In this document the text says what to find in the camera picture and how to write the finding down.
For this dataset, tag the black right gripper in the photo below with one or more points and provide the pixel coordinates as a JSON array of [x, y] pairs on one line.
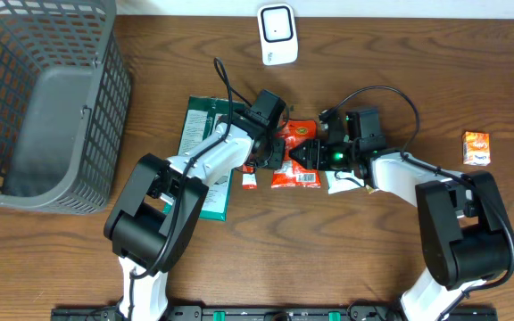
[[314, 155]]

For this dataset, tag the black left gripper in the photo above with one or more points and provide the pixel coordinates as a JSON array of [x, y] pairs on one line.
[[277, 160]]

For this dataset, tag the mint wet wipes pack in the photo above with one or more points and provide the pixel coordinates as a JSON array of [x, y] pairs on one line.
[[342, 181]]

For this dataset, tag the green white 3M package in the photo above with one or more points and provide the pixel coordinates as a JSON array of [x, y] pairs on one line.
[[218, 147]]

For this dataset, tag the red chocolate bar wrapper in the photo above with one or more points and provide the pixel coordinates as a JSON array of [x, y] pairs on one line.
[[249, 180]]

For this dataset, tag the red snack bag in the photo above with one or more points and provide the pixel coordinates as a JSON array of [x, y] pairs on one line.
[[294, 171]]

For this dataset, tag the orange tissue pack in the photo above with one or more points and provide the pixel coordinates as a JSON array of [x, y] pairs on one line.
[[476, 148]]

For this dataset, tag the green tea drink carton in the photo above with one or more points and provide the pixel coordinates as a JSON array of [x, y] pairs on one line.
[[370, 189]]

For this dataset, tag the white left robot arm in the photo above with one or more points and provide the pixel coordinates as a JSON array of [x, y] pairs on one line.
[[153, 220]]

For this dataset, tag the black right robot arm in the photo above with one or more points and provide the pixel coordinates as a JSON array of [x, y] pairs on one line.
[[466, 237]]

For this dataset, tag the white barcode scanner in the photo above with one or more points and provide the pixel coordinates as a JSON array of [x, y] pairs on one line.
[[278, 36]]

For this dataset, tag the grey plastic mesh basket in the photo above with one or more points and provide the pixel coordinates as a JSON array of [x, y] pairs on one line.
[[64, 98]]

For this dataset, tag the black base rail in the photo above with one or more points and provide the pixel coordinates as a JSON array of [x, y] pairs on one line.
[[196, 313]]

